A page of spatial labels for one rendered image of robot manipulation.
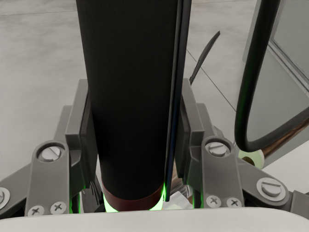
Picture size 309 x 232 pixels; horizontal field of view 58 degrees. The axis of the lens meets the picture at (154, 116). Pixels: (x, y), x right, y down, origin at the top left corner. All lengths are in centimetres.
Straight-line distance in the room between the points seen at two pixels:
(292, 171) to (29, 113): 242
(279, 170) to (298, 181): 4
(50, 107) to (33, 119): 21
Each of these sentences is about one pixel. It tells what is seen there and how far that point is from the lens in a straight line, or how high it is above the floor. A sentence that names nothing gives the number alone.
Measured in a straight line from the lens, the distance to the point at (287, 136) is 32.
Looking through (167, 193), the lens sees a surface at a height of 147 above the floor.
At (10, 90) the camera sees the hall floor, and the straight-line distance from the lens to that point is 312.
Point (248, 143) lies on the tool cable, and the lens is 24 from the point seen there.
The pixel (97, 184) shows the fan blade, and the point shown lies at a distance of 55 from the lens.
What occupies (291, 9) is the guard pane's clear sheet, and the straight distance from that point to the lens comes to 149.
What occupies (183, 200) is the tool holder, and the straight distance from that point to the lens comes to 24.
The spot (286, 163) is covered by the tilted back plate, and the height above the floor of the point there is 119.
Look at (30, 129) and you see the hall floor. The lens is 257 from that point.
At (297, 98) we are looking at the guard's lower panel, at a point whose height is 91.
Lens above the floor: 160
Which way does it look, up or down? 39 degrees down
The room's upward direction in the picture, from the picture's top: 2 degrees clockwise
